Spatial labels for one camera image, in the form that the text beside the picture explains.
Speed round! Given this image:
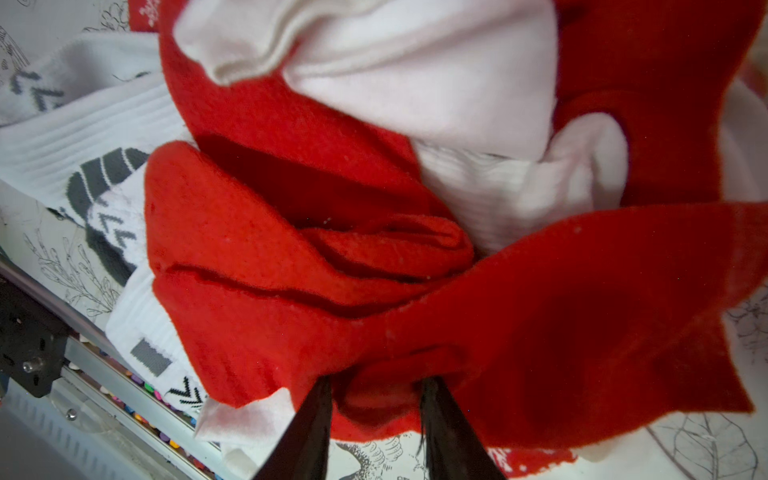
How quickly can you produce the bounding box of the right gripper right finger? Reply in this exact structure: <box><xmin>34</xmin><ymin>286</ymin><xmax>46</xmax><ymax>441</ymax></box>
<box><xmin>420</xmin><ymin>377</ymin><xmax>505</xmax><ymax>480</ymax></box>

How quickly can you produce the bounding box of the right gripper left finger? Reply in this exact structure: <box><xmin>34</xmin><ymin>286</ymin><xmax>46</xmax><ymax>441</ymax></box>
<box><xmin>253</xmin><ymin>377</ymin><xmax>332</xmax><ymax>480</ymax></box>

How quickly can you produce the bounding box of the plain red sock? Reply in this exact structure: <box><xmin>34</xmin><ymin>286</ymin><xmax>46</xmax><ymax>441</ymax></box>
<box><xmin>145</xmin><ymin>1</ymin><xmax>767</xmax><ymax>449</ymax></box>

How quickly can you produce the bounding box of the red snowflake sock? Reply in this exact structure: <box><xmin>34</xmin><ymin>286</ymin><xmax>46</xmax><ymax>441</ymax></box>
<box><xmin>487</xmin><ymin>448</ymin><xmax>578</xmax><ymax>479</ymax></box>

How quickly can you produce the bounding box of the plain white sock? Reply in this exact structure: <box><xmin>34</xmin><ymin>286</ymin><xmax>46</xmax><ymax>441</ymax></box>
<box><xmin>172</xmin><ymin>1</ymin><xmax>628</xmax><ymax>254</ymax></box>

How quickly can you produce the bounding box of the white sock chevron pattern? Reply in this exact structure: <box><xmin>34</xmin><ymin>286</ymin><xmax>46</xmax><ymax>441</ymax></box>
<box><xmin>1</xmin><ymin>32</ymin><xmax>208</xmax><ymax>415</ymax></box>

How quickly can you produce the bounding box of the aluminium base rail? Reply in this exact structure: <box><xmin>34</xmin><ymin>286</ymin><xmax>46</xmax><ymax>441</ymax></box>
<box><xmin>1</xmin><ymin>258</ymin><xmax>235</xmax><ymax>479</ymax></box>

